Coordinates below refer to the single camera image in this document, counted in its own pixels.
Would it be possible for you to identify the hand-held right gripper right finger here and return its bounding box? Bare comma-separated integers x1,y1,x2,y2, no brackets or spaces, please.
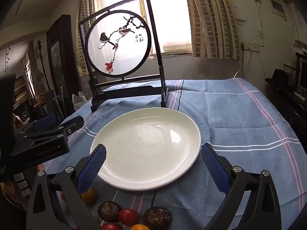
201,142,282,230

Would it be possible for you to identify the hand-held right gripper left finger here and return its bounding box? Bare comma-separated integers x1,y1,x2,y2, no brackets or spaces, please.
26,144,107,230

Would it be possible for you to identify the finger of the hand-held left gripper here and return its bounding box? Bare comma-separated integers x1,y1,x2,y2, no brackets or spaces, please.
23,115,84,146
25,115,57,135

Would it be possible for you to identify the orange kumquat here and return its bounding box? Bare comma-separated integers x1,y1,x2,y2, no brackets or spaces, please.
81,187,97,205

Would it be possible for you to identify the white ceramic plate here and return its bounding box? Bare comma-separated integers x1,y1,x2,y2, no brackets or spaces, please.
90,107,201,191

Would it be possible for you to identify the red cherry tomato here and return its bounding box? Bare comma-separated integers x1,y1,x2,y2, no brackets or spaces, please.
101,222,123,230
118,208,139,226

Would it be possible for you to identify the white plastic bag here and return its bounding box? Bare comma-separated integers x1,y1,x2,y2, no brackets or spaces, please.
72,91,87,112

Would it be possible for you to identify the cluttered bookshelf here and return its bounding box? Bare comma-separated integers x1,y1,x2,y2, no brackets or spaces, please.
13,74,31,108

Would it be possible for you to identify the dark brown water chestnut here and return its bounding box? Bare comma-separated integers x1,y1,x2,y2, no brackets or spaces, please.
97,201,123,222
142,206,172,230

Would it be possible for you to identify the blue striped tablecloth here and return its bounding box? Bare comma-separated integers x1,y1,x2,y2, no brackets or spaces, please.
42,78,304,230

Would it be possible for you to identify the dark framed painting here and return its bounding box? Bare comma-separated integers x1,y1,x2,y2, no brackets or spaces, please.
46,14,81,118

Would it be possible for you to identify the round bird embroidery table screen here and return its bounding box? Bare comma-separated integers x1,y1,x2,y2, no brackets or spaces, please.
78,0,169,113

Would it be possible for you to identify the dark wooden cabinet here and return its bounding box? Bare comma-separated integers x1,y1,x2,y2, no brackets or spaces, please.
265,77,307,146

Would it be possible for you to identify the black hat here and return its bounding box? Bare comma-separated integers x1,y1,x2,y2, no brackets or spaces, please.
265,69,294,87

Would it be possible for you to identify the checked beige curtain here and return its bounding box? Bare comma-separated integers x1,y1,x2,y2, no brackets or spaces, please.
183,0,243,59
75,0,96,77

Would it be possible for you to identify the bright window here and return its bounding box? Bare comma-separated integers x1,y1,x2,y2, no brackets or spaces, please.
93,0,192,55

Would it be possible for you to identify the white power cable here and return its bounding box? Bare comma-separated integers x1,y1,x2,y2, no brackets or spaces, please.
234,50,251,78

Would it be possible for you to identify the white wall outlet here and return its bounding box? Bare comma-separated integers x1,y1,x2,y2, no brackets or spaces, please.
241,43,261,52

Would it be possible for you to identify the wall vent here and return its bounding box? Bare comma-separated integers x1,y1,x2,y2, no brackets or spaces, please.
269,0,287,20

